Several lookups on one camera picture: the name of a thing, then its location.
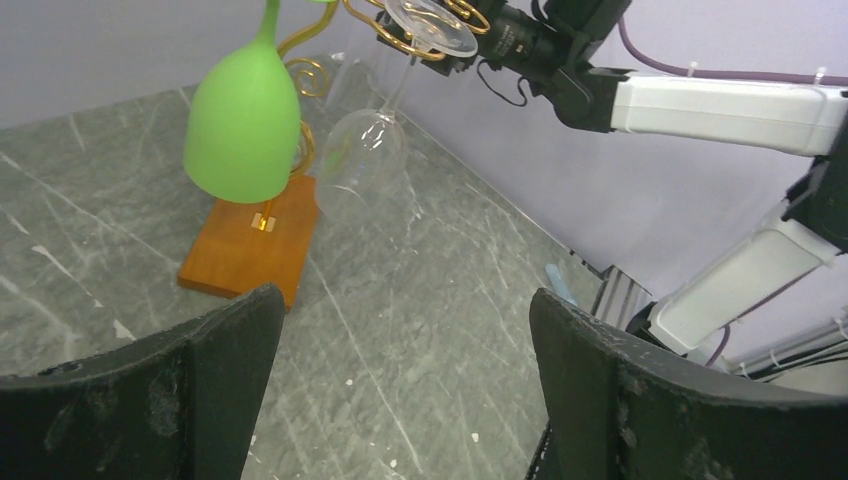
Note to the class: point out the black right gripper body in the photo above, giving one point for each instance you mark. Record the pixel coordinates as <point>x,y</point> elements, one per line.
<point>530,44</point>

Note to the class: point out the gold wire wine glass rack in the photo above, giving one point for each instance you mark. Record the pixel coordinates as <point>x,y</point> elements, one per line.
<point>242,246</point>

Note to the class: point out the clear wine glass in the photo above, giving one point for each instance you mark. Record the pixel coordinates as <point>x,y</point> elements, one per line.
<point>366,151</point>

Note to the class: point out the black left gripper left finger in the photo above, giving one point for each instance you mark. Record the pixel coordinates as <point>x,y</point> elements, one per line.
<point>179,404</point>

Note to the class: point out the tall clear flute glass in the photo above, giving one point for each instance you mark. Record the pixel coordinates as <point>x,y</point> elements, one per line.
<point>354,87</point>

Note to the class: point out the green plastic wine glass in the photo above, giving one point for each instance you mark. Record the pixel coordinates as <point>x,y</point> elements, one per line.
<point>244,124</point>

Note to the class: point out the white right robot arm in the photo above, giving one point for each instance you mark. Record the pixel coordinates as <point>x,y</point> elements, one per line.
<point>805,231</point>

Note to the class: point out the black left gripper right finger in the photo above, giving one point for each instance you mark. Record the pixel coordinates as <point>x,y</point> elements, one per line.
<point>622,408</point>

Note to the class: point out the light blue tape piece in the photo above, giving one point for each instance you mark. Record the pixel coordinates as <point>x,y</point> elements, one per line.
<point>558,284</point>

